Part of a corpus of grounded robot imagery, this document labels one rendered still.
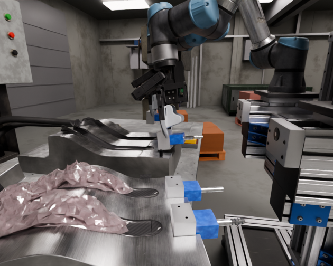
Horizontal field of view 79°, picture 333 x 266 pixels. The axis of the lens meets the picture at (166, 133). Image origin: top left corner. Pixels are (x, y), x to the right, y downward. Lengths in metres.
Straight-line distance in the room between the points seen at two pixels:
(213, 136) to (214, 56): 5.77
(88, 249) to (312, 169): 0.48
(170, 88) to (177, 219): 0.35
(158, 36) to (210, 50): 7.69
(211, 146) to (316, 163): 2.30
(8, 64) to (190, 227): 1.16
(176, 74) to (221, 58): 7.71
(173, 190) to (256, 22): 0.87
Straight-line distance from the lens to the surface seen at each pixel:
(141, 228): 0.39
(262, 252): 1.35
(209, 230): 0.38
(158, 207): 0.43
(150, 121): 0.89
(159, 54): 0.59
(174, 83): 0.57
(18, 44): 1.36
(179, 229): 0.36
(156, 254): 0.35
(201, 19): 0.56
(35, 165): 0.78
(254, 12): 1.11
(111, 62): 8.96
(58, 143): 0.69
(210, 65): 8.24
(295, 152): 0.54
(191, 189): 0.46
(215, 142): 2.80
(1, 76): 1.27
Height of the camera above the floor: 1.10
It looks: 16 degrees down
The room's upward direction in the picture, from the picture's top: straight up
